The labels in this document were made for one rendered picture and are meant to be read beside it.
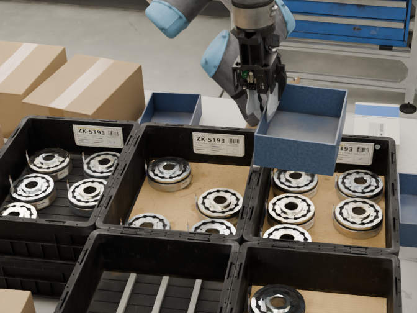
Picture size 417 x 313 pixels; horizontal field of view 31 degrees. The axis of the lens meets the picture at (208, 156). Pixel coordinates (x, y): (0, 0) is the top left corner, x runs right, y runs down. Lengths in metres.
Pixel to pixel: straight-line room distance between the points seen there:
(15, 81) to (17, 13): 2.67
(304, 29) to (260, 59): 2.23
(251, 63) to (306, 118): 0.26
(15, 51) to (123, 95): 0.42
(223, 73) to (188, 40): 2.38
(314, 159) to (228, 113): 0.92
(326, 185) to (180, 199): 0.34
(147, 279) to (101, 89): 0.75
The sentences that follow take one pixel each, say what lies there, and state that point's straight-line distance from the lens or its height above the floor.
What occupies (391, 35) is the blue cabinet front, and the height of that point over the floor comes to 0.37.
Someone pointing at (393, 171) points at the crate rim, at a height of 0.93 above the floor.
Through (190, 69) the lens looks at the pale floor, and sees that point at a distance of 4.03.
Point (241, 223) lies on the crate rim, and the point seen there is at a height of 0.93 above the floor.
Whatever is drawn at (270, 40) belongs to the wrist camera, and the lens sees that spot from 1.42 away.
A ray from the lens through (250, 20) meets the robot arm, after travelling 1.33.
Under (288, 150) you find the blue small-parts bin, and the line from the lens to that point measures 1.40.
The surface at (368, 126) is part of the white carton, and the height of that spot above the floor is 0.79.
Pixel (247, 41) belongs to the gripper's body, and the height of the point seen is 1.31.
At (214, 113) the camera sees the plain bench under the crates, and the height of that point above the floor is 0.70.
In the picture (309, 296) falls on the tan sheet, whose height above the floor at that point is 0.83.
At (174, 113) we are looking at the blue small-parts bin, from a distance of 2.30.
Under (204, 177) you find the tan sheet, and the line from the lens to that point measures 1.81.
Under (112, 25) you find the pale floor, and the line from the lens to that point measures 4.60.
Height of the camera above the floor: 1.90
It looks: 35 degrees down
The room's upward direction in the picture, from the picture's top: 3 degrees counter-clockwise
